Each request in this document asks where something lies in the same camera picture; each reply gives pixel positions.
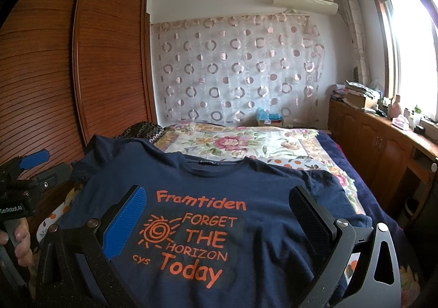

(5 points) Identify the pile of books and papers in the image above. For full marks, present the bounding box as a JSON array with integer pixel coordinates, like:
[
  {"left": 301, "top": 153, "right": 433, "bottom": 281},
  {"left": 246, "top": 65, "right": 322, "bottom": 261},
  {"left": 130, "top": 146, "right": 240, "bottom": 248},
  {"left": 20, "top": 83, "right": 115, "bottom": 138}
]
[{"left": 330, "top": 81, "right": 381, "bottom": 113}]

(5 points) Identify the bright window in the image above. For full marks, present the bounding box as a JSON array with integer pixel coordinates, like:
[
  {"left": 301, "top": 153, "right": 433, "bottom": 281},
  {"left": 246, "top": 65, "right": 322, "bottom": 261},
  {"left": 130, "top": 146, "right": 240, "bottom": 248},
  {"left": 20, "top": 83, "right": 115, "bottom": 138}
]
[{"left": 378, "top": 0, "right": 437, "bottom": 121}]

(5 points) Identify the navy printed t-shirt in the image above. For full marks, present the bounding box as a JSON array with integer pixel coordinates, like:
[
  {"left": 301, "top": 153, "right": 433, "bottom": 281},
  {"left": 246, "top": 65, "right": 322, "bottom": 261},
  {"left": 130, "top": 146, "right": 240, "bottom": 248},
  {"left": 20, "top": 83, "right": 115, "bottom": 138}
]
[{"left": 60, "top": 136, "right": 372, "bottom": 307}]

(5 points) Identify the person's left hand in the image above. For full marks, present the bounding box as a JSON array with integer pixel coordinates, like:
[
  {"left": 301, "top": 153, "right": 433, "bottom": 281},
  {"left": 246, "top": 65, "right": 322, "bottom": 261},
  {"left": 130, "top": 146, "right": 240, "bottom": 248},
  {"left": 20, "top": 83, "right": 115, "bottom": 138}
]
[{"left": 13, "top": 218, "right": 33, "bottom": 267}]

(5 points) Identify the tied window curtain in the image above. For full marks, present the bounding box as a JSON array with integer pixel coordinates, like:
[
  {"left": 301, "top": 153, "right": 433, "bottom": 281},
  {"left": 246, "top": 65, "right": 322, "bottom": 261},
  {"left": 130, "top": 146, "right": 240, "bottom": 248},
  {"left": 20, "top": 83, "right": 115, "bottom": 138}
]
[{"left": 341, "top": 0, "right": 370, "bottom": 85}]

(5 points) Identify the navy blue blanket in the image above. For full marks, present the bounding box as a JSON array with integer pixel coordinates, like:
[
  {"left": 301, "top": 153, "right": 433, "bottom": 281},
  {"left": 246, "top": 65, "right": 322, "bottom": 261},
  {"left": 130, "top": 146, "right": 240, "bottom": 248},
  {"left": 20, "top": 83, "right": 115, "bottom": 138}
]
[{"left": 316, "top": 131, "right": 404, "bottom": 250}]

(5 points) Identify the blue tissue box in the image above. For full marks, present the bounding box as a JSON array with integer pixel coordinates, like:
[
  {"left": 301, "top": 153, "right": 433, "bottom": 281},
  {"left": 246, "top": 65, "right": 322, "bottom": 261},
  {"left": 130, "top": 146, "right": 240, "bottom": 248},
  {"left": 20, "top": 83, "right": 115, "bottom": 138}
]
[{"left": 256, "top": 108, "right": 284, "bottom": 128}]

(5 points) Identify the orange fruit print sheet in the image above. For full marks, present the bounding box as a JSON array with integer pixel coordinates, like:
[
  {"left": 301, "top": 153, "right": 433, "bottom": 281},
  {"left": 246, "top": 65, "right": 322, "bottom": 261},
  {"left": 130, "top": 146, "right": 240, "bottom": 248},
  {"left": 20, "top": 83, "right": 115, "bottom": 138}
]
[{"left": 36, "top": 156, "right": 329, "bottom": 243}]

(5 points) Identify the brown wooden sideboard cabinet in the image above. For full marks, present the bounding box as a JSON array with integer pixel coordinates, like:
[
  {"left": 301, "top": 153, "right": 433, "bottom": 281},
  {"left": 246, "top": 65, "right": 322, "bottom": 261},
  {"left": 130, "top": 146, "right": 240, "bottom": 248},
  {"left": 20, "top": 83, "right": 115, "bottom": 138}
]
[{"left": 328, "top": 100, "right": 437, "bottom": 227}]

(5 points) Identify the dark patterned folded cloth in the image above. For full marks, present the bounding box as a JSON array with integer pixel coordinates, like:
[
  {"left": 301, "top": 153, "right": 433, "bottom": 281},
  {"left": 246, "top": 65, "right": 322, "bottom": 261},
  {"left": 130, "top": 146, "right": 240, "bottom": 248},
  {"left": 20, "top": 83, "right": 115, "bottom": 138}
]
[{"left": 115, "top": 122, "right": 165, "bottom": 144}]

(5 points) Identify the pink bottle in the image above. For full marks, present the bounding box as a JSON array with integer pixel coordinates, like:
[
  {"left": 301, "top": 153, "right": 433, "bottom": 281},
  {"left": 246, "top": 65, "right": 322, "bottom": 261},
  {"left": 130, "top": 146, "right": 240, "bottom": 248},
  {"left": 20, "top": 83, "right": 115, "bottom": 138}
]
[{"left": 388, "top": 94, "right": 402, "bottom": 119}]

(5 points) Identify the circle patterned sheer curtain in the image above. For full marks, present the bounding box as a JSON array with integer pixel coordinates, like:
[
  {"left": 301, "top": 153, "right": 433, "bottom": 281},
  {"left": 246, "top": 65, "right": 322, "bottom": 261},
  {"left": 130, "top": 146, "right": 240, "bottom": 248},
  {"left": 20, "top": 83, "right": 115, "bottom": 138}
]
[{"left": 151, "top": 13, "right": 325, "bottom": 127}]

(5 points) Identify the floral bed quilt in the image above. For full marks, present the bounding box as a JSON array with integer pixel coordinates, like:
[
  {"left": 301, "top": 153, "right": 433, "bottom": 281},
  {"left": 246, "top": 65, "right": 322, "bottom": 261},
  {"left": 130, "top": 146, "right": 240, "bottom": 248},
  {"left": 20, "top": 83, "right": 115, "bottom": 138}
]
[{"left": 155, "top": 122, "right": 365, "bottom": 214}]

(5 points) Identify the brown wooden wardrobe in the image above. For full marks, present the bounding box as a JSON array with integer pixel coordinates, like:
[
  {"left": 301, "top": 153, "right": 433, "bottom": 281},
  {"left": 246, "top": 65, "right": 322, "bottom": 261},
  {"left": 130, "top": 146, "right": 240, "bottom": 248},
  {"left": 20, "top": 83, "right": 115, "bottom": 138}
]
[{"left": 1, "top": 0, "right": 157, "bottom": 167}]

